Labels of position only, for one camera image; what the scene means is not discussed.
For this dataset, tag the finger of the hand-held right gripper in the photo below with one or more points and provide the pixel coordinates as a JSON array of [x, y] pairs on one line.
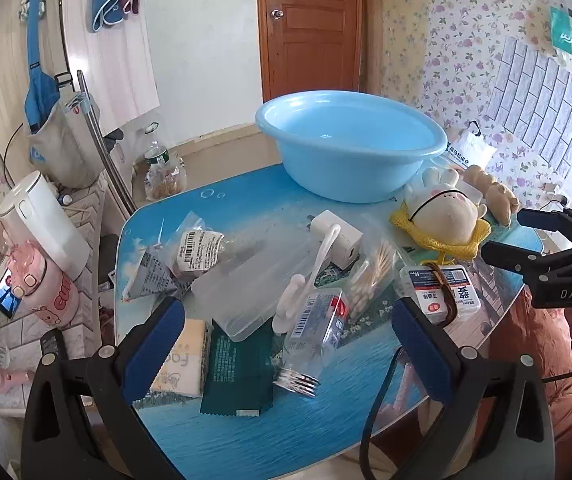
[[541, 220], [506, 255]]

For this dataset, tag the brown plush bear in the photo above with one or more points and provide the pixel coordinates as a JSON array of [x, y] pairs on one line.
[[496, 195]]

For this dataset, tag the grey printed packet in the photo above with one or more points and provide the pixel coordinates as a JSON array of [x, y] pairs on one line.
[[148, 275]]

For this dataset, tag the teal plastic packet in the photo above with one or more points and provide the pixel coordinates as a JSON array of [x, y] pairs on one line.
[[563, 27]]

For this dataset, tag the white charger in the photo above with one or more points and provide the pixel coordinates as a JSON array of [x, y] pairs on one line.
[[346, 240]]

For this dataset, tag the clear toothpick box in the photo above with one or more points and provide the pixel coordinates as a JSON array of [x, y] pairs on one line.
[[371, 280]]

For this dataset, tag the white wooden board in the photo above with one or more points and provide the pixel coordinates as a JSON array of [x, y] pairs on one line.
[[5, 70], [120, 75]]

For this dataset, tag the scenery print desktop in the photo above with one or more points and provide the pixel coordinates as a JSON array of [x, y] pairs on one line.
[[266, 435]]

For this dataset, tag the large clear plastic container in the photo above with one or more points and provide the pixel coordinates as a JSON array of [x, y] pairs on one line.
[[246, 290]]

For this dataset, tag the grey cloth bag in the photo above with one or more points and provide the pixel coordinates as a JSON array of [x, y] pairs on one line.
[[65, 150]]

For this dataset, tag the dark green packet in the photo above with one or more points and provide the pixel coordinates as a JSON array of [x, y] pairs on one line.
[[238, 375]]

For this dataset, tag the white pill box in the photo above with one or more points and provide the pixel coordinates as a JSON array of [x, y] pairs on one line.
[[428, 295]]

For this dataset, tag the smartphone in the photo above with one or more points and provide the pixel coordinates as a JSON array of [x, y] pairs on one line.
[[5, 292]]

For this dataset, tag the metal rack pole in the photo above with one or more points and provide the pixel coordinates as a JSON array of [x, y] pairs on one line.
[[105, 150]]

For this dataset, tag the pink cartoon cup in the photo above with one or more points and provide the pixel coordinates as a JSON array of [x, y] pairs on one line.
[[45, 290]]

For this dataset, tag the water bottle green label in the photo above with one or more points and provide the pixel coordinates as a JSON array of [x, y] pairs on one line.
[[163, 175]]

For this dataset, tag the white plastic hook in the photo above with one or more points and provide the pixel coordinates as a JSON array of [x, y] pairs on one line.
[[316, 260]]

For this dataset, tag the blue plastic basin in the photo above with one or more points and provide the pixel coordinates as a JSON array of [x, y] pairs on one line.
[[346, 160]]

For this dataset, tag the brown wooden door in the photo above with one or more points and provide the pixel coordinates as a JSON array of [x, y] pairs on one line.
[[311, 30]]

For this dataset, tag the white plush toy yellow hat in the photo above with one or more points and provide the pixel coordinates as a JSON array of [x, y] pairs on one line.
[[441, 215]]

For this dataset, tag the white electric kettle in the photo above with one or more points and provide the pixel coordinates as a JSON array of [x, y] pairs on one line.
[[45, 220]]

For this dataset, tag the brick pattern side shelf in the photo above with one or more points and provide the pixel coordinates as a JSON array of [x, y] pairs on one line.
[[85, 220]]

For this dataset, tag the person's orange clothing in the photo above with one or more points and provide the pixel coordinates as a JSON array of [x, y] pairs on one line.
[[531, 340]]

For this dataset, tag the white shopping bag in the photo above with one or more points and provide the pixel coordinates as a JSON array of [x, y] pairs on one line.
[[471, 150]]

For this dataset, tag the clear bottle red label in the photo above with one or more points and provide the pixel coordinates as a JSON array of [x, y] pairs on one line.
[[313, 340]]

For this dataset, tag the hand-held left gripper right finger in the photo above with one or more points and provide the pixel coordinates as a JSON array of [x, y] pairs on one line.
[[421, 355]]

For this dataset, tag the black device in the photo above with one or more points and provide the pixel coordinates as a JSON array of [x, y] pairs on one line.
[[54, 342]]

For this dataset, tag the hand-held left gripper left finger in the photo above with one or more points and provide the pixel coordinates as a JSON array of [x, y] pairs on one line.
[[153, 345]]

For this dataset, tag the labelled clear plastic bag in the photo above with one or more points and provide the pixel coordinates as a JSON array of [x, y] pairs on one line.
[[198, 247]]

